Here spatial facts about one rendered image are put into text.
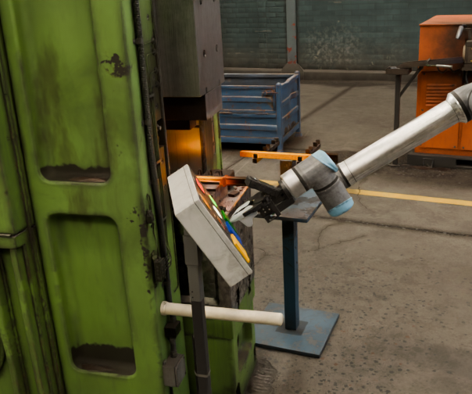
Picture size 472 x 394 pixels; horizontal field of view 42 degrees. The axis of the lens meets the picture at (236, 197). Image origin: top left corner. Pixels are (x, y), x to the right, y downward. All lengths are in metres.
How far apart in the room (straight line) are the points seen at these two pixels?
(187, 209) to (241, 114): 4.65
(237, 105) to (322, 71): 4.16
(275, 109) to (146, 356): 4.14
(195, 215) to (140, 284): 0.61
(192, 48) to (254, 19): 8.52
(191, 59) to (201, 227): 0.70
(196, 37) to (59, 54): 0.46
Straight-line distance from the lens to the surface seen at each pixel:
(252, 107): 6.25
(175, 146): 2.72
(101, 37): 2.01
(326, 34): 10.23
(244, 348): 2.90
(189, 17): 2.16
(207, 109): 2.26
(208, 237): 1.71
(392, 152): 2.14
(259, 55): 10.69
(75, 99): 2.16
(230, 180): 2.43
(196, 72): 2.18
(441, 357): 3.17
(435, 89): 5.78
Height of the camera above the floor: 1.78
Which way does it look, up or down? 20 degrees down
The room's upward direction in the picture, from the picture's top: 3 degrees counter-clockwise
